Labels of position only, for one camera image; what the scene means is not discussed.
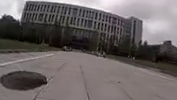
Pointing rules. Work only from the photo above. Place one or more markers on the vehicle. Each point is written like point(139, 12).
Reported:
point(67, 49)
point(100, 54)

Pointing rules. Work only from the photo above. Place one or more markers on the large curved pale building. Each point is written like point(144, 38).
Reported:
point(81, 18)

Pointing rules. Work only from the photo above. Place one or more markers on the grey concrete slab road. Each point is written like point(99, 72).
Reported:
point(104, 85)

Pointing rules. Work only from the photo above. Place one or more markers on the dark round manhole cover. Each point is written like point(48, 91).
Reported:
point(23, 80)

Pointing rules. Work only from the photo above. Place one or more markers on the grass strip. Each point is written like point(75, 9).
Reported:
point(161, 67)

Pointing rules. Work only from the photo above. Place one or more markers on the low grey building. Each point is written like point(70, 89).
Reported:
point(167, 49)

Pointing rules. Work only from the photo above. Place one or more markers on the grass field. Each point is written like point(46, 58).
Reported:
point(3, 44)

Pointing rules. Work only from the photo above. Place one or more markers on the row of trees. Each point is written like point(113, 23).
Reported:
point(5, 28)

